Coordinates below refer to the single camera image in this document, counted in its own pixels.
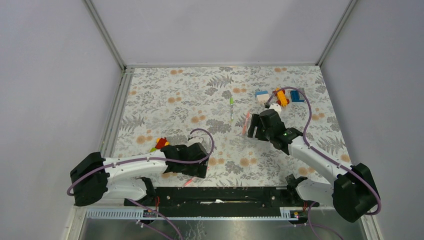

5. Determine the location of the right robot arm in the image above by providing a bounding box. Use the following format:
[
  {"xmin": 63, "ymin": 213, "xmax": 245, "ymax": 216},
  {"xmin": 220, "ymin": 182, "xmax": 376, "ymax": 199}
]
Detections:
[{"xmin": 247, "ymin": 109, "xmax": 381, "ymax": 223}]

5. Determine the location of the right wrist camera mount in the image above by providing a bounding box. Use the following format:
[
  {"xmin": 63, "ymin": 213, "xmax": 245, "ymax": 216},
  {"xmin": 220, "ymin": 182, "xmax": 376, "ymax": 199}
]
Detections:
[{"xmin": 264, "ymin": 103, "xmax": 282, "ymax": 117}]

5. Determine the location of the blue grey toy block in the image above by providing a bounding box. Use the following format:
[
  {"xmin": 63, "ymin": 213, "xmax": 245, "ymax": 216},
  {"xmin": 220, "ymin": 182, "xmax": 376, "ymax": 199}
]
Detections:
[{"xmin": 290, "ymin": 88, "xmax": 305, "ymax": 103}]

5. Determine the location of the floral patterned table mat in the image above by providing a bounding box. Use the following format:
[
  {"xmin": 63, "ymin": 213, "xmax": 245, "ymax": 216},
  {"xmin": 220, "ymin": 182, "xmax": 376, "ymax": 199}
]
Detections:
[{"xmin": 112, "ymin": 66, "xmax": 351, "ymax": 187}]

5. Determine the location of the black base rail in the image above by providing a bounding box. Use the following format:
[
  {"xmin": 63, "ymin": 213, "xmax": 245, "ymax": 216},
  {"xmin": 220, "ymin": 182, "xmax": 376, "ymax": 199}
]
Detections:
[{"xmin": 124, "ymin": 186, "xmax": 312, "ymax": 215}]

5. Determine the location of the white slotted cable duct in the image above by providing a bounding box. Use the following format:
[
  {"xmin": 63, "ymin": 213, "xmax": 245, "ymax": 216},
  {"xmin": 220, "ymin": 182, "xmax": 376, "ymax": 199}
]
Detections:
[{"xmin": 86, "ymin": 207, "xmax": 304, "ymax": 221}]

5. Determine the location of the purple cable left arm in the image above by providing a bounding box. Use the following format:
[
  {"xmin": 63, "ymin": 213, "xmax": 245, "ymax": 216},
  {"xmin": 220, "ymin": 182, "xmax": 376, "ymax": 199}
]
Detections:
[{"xmin": 66, "ymin": 128, "xmax": 216, "ymax": 240}]

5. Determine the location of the red gel pen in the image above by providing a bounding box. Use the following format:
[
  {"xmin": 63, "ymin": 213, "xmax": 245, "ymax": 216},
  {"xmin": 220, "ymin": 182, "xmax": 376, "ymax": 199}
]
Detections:
[{"xmin": 241, "ymin": 111, "xmax": 250, "ymax": 136}]

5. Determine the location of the blue white toy block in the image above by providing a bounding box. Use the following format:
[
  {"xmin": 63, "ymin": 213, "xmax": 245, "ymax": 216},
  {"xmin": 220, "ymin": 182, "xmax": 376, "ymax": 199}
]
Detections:
[{"xmin": 254, "ymin": 91, "xmax": 270, "ymax": 104}]

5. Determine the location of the red green toy car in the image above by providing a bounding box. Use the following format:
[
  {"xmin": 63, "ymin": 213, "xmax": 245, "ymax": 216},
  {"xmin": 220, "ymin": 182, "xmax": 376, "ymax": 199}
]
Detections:
[{"xmin": 150, "ymin": 137, "xmax": 170, "ymax": 152}]

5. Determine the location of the white green marker pen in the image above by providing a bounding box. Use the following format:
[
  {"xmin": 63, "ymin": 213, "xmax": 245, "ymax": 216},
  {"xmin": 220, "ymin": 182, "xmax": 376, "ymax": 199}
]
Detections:
[{"xmin": 229, "ymin": 97, "xmax": 234, "ymax": 122}]

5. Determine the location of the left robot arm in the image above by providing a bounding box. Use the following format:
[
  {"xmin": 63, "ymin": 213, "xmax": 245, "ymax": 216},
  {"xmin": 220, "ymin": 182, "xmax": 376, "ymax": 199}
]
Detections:
[{"xmin": 67, "ymin": 142, "xmax": 210, "ymax": 207}]

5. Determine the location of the orange toy car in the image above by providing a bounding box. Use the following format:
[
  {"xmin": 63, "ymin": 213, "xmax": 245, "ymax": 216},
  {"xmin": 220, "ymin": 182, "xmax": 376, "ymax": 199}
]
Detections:
[{"xmin": 272, "ymin": 88, "xmax": 290, "ymax": 108}]

